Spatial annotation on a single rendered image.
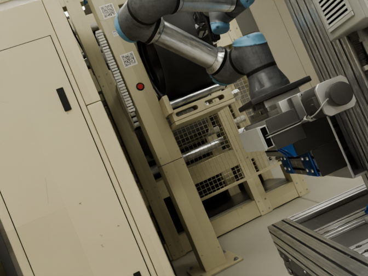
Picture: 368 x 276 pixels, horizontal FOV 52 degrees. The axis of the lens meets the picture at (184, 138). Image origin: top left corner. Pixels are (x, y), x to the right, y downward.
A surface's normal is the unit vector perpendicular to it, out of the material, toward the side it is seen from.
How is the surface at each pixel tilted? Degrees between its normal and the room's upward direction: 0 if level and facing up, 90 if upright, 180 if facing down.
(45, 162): 90
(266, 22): 90
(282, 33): 90
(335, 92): 90
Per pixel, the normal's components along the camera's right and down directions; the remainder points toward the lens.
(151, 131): 0.22, -0.12
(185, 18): 0.11, -0.34
